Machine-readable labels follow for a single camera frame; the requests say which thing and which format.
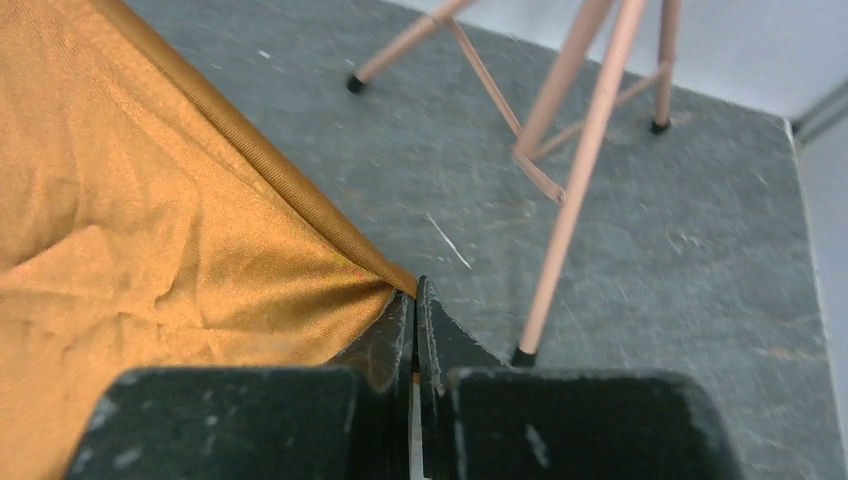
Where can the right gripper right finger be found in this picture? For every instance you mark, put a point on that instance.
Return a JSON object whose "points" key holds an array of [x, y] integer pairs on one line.
{"points": [[483, 419]]}

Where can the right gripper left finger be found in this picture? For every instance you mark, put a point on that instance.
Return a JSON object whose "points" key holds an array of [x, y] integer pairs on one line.
{"points": [[346, 419]]}

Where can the orange cloth napkin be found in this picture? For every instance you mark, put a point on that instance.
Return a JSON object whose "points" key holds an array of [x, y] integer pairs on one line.
{"points": [[145, 221]]}

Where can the pink music stand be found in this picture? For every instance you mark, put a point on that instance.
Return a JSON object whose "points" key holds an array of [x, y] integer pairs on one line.
{"points": [[531, 142]]}

